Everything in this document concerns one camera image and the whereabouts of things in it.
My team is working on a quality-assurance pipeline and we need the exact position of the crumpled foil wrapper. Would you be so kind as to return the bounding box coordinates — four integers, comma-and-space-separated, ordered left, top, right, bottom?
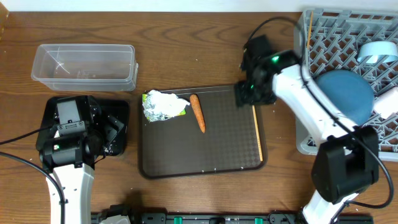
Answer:
142, 90, 190, 122

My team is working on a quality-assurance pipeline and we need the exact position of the clear plastic bin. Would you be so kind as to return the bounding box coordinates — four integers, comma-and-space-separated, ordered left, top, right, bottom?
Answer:
31, 44, 139, 91

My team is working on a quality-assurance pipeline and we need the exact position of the dark brown serving tray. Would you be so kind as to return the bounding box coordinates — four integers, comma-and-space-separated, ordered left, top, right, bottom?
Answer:
138, 85, 267, 179

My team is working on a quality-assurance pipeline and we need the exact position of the wooden chopstick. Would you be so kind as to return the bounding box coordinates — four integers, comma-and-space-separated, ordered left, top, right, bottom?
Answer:
307, 11, 313, 50
252, 105, 264, 162

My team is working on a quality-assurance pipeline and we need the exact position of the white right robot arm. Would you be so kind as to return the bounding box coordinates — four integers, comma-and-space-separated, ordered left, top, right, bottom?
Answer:
235, 50, 379, 223

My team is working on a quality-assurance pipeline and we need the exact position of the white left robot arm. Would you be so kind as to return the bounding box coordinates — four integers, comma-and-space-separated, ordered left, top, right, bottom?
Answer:
35, 95, 130, 223

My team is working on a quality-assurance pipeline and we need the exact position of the black waste tray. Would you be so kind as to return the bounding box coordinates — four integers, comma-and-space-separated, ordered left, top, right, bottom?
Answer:
35, 95, 130, 151

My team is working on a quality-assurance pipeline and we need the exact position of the light blue small bowl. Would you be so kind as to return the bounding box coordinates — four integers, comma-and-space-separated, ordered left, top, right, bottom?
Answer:
357, 41, 397, 64

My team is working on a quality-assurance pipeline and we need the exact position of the grey dishwasher rack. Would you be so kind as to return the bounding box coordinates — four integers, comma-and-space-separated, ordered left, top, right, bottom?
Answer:
295, 8, 397, 162

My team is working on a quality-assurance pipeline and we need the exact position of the orange carrot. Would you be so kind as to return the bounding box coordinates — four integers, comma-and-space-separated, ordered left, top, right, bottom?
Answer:
190, 94, 206, 133

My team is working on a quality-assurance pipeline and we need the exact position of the white pink cup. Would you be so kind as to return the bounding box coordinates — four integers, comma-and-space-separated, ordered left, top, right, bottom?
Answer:
374, 86, 398, 119

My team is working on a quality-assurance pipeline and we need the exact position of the dark blue plate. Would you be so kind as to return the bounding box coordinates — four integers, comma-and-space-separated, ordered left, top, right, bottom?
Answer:
315, 70, 374, 126

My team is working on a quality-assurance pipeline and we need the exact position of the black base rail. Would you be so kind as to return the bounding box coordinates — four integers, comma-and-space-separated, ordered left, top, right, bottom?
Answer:
90, 204, 374, 224

